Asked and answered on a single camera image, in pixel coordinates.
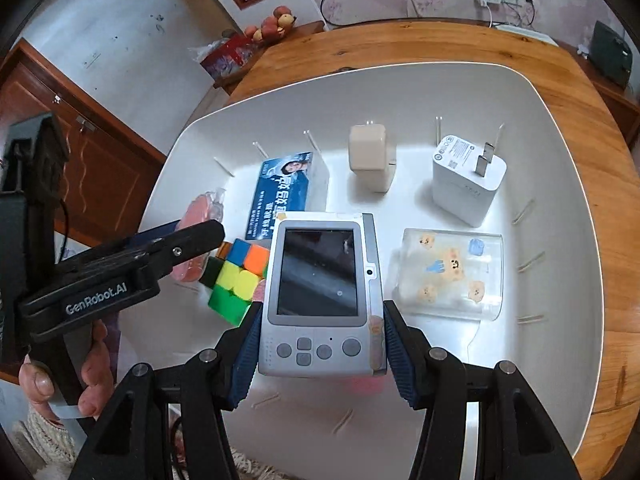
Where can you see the long wooden media cabinet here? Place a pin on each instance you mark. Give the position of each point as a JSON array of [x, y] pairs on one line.
[[615, 100]]

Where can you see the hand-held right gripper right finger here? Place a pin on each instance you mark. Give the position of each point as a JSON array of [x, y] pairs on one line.
[[400, 360]]

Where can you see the clear case with bear stickers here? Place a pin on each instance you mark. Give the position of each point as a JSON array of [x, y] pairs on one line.
[[450, 275]]

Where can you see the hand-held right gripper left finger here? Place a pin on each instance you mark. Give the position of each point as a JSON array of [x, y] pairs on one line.
[[245, 360]]

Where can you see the white plastic tray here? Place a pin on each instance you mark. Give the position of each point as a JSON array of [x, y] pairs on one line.
[[300, 110]]

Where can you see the black speaker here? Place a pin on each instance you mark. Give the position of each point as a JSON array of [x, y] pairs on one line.
[[611, 52]]

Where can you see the silver handheld screen device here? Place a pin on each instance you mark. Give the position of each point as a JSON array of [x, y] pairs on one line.
[[315, 270]]

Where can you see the pile of red-yellow fruits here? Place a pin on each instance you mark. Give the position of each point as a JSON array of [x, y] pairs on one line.
[[275, 22]]

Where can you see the colourful puzzle cube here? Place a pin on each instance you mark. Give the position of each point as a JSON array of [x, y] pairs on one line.
[[235, 280]]

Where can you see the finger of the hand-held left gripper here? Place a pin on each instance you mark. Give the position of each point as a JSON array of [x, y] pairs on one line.
[[185, 240], [150, 234]]

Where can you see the blue dental floss box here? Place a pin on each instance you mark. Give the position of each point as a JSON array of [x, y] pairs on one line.
[[280, 190]]

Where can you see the brown wooden door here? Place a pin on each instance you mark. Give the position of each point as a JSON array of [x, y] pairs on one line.
[[75, 135]]

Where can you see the person's left forearm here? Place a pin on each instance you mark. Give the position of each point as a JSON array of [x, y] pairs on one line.
[[45, 440]]

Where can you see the white router box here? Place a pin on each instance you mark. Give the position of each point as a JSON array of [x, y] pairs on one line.
[[525, 34]]

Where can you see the person's left hand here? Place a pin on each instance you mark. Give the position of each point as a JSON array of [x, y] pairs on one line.
[[102, 360]]

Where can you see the cream charger block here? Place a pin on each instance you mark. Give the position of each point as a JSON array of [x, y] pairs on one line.
[[367, 155]]

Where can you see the red printed box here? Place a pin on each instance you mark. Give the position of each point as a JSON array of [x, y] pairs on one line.
[[230, 57]]

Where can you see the white charger plug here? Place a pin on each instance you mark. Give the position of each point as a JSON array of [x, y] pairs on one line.
[[460, 190]]

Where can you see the pink round container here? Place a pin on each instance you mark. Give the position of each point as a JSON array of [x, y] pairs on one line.
[[192, 215]]

